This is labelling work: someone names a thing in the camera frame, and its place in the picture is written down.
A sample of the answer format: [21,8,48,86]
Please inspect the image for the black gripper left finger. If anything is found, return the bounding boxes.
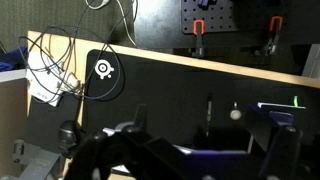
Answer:
[66,104,201,180]

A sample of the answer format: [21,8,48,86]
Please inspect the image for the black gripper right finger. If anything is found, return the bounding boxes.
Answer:
[259,125,303,180]

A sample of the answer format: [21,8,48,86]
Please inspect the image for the small round metal cap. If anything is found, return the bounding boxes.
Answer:
[229,101,243,121]

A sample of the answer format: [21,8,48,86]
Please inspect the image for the black computer mouse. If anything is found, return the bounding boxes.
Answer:
[57,120,85,158]

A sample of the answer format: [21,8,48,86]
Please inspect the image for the black desk mat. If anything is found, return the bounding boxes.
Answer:
[82,49,320,180]

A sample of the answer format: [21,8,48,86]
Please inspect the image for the black mouse pad with logo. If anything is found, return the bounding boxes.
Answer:
[18,0,140,102]

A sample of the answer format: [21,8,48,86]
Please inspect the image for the black pen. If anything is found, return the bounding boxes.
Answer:
[205,93,215,138]

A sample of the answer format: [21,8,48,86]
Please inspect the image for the small white plug adapter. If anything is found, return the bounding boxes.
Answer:
[61,71,81,91]

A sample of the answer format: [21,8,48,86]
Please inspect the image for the dark grey mouse pad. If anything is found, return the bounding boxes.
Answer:
[25,93,84,158]

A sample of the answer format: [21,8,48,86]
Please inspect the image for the grey monitor stand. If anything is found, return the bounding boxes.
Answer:
[11,139,65,180]

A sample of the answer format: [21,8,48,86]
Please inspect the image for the white power adapter box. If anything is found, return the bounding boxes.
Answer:
[25,52,65,108]

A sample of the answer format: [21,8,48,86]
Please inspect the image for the blue cloth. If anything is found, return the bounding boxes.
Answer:
[0,46,28,73]

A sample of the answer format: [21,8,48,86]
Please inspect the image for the orange-handled black clamp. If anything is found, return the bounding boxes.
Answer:
[261,15,285,56]
[192,18,206,58]

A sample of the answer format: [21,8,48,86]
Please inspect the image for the white cable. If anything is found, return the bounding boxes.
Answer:
[84,0,138,48]

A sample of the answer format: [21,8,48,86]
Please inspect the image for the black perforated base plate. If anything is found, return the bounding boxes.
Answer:
[133,0,320,51]

